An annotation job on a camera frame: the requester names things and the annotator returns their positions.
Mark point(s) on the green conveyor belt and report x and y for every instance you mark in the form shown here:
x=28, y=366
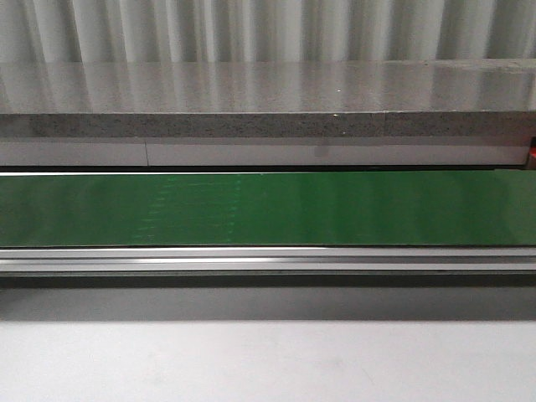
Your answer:
x=419, y=208

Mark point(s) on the grey stone counter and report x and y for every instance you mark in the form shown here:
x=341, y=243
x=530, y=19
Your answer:
x=187, y=115

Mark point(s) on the red plastic bin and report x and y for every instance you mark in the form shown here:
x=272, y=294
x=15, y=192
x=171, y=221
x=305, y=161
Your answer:
x=531, y=161

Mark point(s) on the white pleated curtain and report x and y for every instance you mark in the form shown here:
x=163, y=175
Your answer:
x=222, y=31

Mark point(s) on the aluminium conveyor frame rail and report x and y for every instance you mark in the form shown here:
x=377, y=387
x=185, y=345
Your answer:
x=264, y=266

